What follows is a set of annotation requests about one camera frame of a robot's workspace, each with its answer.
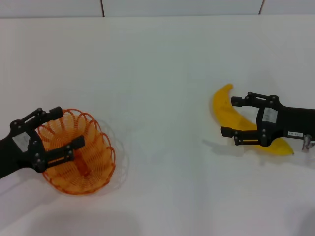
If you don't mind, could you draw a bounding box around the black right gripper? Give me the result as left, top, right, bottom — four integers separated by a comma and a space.
220, 92, 315, 148

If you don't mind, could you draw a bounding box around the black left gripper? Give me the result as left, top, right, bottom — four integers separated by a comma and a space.
0, 106, 86, 180

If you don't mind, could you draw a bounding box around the right arm metal cable connector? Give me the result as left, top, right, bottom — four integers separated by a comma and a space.
301, 134, 315, 152

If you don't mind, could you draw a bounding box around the orange wire basket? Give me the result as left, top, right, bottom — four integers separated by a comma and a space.
36, 107, 116, 195

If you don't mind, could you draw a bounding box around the yellow banana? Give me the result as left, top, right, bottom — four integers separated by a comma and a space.
209, 83, 295, 157

